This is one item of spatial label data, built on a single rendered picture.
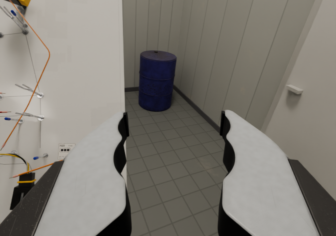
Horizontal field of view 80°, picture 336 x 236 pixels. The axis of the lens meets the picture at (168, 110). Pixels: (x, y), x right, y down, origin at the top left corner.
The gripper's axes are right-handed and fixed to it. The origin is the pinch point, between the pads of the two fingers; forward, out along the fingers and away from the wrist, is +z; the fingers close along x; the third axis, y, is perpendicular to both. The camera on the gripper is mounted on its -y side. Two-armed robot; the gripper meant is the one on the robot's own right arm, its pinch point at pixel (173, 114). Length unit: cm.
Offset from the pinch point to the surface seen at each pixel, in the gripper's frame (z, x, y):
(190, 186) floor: 124, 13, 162
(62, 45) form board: 58, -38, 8
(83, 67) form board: 55, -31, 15
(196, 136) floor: 207, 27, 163
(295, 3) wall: 184, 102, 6
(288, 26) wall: 183, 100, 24
